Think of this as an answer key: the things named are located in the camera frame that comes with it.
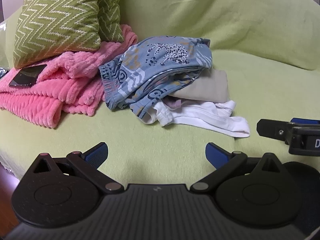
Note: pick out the pink fleece blanket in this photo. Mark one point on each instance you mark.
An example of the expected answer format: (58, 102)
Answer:
(75, 80)

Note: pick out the white garment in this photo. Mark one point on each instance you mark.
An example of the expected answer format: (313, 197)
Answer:
(212, 120)

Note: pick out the small purple garment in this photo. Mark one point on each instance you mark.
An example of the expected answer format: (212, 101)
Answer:
(172, 103)

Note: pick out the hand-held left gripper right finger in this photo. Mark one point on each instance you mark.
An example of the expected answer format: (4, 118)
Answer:
(215, 155)

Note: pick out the black smartphone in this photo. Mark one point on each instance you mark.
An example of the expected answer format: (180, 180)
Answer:
(27, 76)

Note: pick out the beige folded cloth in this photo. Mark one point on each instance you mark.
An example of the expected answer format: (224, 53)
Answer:
(207, 87)

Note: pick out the large green zigzag pillow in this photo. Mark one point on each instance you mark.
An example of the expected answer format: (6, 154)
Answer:
(57, 22)

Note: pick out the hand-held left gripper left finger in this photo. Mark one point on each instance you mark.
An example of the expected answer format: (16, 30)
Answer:
(97, 153)

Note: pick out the blue patterned shorts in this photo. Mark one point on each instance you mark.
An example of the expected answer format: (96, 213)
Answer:
(160, 62)

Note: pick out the sofa with green cover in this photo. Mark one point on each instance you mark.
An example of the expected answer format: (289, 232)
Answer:
(200, 10)

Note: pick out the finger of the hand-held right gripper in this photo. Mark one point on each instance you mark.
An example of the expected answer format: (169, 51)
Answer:
(273, 129)
(306, 120)

